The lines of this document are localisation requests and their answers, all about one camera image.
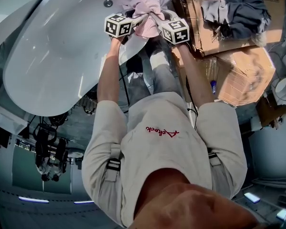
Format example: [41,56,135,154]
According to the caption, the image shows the person's shoulder strap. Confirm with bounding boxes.
[105,144,122,182]
[206,148,224,167]

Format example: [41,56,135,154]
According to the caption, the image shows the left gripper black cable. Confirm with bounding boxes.
[118,64,131,115]

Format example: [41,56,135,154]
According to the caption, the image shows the person's right shoulder strap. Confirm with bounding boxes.
[206,148,224,167]

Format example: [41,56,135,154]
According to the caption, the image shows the small cardboard box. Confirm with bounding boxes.
[255,96,286,129]

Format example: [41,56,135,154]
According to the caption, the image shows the large creased cardboard box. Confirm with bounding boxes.
[171,45,276,107]

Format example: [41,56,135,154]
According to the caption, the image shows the person's left forearm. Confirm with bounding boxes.
[97,36,123,104]

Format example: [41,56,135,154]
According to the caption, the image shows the round laundry basket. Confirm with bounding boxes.
[82,94,98,116]

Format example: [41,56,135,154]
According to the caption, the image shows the smooth brown cardboard box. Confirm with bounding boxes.
[182,0,284,57]

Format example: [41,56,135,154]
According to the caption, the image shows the person's right forearm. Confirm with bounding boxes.
[178,43,215,110]

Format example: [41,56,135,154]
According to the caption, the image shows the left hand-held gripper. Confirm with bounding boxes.
[104,8,153,38]

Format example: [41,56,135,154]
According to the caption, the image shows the white bathtub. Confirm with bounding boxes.
[3,0,173,117]

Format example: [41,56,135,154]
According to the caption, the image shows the pink cloth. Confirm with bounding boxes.
[118,0,174,40]

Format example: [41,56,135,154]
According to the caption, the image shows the black cabinet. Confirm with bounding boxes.
[0,125,11,150]

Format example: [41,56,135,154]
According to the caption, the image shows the person's beige shirt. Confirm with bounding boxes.
[82,91,248,228]

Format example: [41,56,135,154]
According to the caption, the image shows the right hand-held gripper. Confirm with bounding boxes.
[149,10,190,45]

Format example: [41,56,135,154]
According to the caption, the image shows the person's blue jeans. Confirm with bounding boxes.
[126,49,183,104]

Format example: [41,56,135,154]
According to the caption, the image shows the grey clothes pile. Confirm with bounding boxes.
[201,0,273,42]

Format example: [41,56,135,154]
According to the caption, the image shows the person's left shoulder strap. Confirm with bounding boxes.
[105,144,122,182]

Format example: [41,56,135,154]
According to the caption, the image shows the person's chin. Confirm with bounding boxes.
[133,170,262,229]

